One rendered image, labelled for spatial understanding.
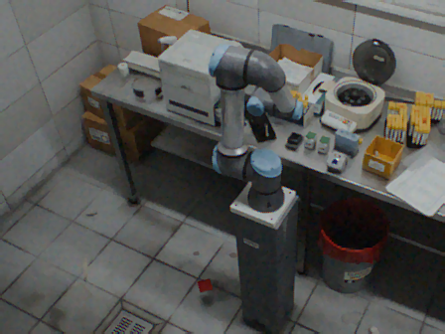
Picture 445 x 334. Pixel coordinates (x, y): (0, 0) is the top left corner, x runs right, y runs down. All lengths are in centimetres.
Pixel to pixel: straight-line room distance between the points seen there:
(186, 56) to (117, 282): 133
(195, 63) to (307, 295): 136
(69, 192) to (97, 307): 91
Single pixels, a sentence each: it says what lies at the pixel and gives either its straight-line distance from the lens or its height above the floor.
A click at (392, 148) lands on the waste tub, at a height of 94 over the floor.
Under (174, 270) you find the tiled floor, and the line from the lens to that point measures 317.
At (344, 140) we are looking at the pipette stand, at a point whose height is 95.
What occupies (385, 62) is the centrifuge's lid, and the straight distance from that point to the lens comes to 272.
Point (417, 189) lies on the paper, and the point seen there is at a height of 89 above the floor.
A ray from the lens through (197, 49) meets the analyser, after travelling 259.
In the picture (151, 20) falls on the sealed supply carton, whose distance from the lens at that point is 309.
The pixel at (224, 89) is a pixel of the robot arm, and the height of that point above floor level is 142.
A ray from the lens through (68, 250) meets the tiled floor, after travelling 341.
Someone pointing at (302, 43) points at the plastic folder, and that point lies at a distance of 290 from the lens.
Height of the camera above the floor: 257
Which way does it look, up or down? 47 degrees down
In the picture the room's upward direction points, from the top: 1 degrees clockwise
